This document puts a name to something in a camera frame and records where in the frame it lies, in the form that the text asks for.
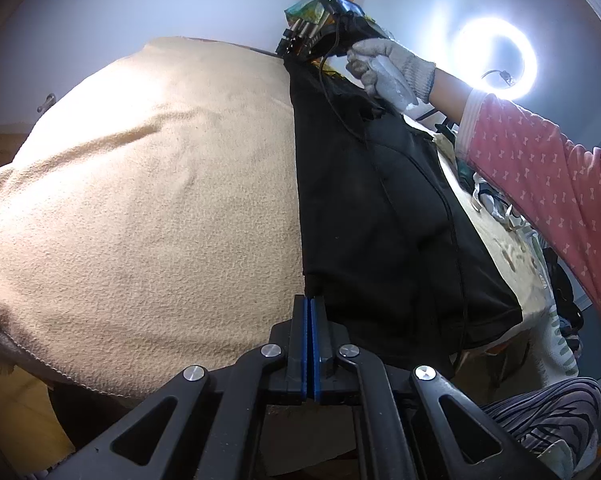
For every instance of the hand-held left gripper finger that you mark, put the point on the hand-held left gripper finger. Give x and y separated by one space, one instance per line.
305 345
315 345

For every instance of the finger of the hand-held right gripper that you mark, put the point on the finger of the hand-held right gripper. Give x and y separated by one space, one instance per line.
324 45

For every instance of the black garment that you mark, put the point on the black garment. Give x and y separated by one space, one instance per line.
370 200

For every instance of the person's right forearm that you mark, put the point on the person's right forearm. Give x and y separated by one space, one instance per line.
530 160

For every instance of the person's right hand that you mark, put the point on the person's right hand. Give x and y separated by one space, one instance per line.
395 72

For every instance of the folded silver tripod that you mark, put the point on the folded silver tripod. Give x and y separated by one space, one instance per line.
305 27

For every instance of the colourful printed cloth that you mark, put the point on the colourful printed cloth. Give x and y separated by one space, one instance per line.
305 10

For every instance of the beige blanket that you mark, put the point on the beige blanket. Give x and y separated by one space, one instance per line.
155 200

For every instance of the white garment with green trim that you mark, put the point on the white garment with green trim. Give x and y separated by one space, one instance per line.
560 350

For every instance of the person's striped pants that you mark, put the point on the person's striped pants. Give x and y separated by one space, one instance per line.
555 410

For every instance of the dark cloth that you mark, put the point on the dark cloth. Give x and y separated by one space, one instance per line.
563 285

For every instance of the orange bed sheet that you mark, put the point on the orange bed sheet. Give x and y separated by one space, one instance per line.
25 420

